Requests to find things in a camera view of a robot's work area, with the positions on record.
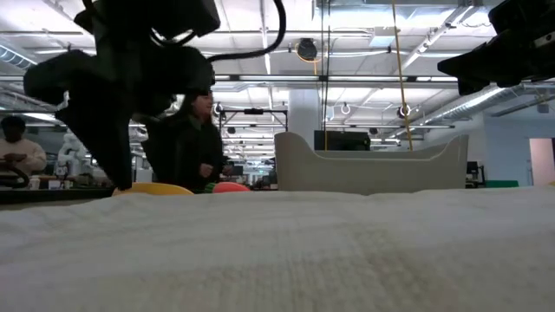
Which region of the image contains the yellow hanging cable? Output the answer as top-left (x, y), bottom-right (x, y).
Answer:
top-left (391, 0), bottom-right (415, 152)

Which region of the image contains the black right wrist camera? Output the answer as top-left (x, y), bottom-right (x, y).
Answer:
top-left (488, 0), bottom-right (555, 35)

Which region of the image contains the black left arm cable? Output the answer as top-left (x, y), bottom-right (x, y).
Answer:
top-left (206, 0), bottom-right (288, 62)

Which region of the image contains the black overhead rig frame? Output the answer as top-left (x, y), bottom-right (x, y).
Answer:
top-left (219, 107), bottom-right (290, 133)

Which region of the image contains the orange toy vegetable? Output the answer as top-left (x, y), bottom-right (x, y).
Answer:
top-left (203, 181), bottom-right (251, 194)

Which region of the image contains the translucent plastic tupperware container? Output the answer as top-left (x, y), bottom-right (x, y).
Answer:
top-left (274, 132), bottom-right (470, 196)

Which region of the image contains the green box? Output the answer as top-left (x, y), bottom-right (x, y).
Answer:
top-left (485, 179), bottom-right (520, 189)

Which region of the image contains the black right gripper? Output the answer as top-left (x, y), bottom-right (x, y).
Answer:
top-left (437, 29), bottom-right (555, 96)

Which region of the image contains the person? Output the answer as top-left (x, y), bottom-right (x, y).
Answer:
top-left (140, 90), bottom-right (235, 194)
top-left (0, 115), bottom-right (48, 177)

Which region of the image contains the yellow toy banana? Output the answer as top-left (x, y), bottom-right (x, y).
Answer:
top-left (112, 182), bottom-right (195, 197)

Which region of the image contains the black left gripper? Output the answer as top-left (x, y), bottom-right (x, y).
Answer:
top-left (23, 38), bottom-right (216, 191)

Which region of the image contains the white checked kitchen towel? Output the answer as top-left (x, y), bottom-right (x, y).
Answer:
top-left (0, 185), bottom-right (555, 312)

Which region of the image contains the black ceiling cable reel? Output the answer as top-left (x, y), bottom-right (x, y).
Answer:
top-left (296, 37), bottom-right (319, 62)

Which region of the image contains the black hanging cable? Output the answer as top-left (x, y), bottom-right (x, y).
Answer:
top-left (319, 0), bottom-right (332, 152)

